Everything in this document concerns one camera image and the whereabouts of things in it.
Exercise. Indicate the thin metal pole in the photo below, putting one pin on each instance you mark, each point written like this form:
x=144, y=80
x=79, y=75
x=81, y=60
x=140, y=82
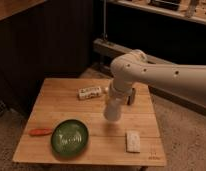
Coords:
x=104, y=20

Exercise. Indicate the orange carrot toy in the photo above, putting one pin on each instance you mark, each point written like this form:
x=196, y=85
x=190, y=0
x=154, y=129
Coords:
x=40, y=132

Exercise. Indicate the wooden wall shelf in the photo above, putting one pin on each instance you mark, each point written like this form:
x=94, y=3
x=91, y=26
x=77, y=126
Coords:
x=189, y=10

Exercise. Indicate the white plastic bottle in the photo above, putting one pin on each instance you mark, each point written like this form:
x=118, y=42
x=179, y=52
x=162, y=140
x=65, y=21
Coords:
x=91, y=92

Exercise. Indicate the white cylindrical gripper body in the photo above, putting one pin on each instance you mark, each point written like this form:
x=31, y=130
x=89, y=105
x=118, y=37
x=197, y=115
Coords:
x=114, y=102

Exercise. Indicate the wooden table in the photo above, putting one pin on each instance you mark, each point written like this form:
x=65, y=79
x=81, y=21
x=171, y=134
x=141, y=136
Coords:
x=57, y=101

